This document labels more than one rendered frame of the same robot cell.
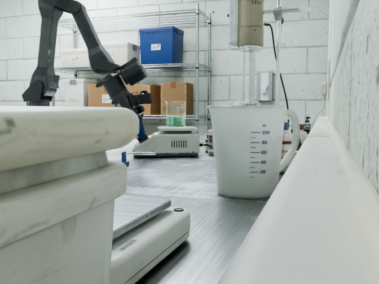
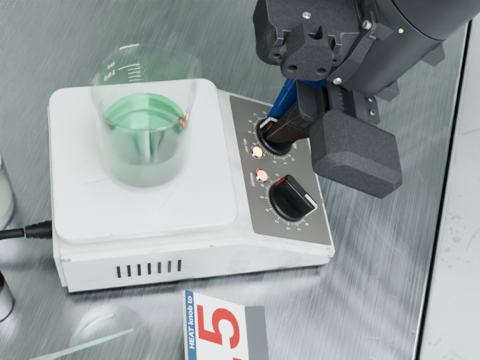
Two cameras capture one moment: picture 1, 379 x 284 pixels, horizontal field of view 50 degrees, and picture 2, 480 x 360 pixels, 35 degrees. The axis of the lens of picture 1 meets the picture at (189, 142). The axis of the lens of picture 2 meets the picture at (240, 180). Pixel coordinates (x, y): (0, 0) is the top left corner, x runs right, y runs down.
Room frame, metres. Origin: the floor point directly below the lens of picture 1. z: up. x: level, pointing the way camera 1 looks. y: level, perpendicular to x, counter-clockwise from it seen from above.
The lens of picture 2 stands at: (1.55, 0.05, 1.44)
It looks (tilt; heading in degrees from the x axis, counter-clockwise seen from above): 60 degrees down; 168
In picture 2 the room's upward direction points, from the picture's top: 10 degrees clockwise
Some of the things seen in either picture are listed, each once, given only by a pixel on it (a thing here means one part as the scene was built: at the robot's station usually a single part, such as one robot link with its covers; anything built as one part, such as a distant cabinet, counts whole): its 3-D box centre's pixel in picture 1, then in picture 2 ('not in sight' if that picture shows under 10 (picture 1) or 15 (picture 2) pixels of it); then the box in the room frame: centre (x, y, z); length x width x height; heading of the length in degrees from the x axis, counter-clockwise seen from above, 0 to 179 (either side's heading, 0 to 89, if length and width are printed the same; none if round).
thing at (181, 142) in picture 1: (168, 142); (177, 183); (1.27, 0.06, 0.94); 0.22 x 0.13 x 0.08; 96
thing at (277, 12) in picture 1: (278, 16); not in sight; (1.65, -0.35, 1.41); 0.25 x 0.11 x 0.05; 72
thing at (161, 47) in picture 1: (130, 119); not in sight; (3.77, 0.55, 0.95); 1.43 x 0.41 x 1.90; 72
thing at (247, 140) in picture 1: (254, 149); not in sight; (0.70, -0.11, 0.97); 0.18 x 0.13 x 0.15; 113
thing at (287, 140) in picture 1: (279, 146); not in sight; (0.95, -0.21, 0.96); 0.06 x 0.06 x 0.11
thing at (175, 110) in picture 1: (175, 114); (148, 122); (1.28, 0.05, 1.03); 0.07 x 0.06 x 0.08; 119
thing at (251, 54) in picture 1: (250, 79); not in sight; (1.64, -0.24, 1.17); 0.07 x 0.07 x 0.25
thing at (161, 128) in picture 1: (176, 128); (141, 156); (1.28, 0.04, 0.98); 0.12 x 0.12 x 0.01; 6
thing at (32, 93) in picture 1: (39, 92); not in sight; (1.26, 0.46, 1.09); 0.09 x 0.07 x 0.06; 172
